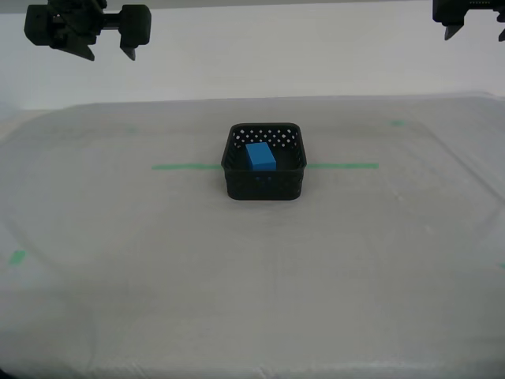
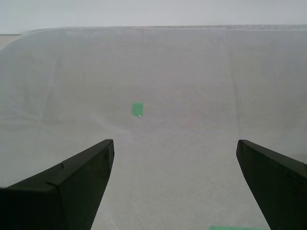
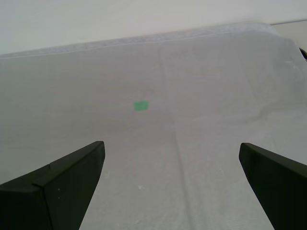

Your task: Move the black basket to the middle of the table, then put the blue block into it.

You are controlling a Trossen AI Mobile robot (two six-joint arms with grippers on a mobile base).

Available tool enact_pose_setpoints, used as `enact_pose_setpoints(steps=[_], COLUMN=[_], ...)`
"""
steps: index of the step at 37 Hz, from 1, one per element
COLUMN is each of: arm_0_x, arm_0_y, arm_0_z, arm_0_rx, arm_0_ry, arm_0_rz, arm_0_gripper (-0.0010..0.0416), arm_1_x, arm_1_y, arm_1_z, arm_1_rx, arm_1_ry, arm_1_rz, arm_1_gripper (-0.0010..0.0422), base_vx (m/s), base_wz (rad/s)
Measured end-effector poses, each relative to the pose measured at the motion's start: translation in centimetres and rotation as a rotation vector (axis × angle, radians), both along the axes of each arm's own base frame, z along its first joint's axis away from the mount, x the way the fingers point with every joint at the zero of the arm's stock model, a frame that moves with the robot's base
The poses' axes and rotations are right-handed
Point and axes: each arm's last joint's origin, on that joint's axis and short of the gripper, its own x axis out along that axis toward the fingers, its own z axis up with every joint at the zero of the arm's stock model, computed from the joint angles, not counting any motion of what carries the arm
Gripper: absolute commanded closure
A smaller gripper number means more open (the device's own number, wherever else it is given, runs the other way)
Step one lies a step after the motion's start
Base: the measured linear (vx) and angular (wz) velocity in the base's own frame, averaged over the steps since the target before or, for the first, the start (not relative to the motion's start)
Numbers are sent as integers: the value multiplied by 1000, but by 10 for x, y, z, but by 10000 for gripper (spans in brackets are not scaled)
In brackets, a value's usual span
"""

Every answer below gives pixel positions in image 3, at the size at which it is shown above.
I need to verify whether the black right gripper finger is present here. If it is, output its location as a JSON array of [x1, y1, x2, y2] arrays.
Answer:
[[238, 142, 307, 230], [0, 140, 106, 230]]

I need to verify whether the translucent plastic table cover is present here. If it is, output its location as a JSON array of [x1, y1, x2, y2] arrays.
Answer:
[[0, 21, 307, 230]]

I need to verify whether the green tape square marker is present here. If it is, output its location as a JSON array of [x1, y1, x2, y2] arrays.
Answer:
[[134, 101, 150, 112]]

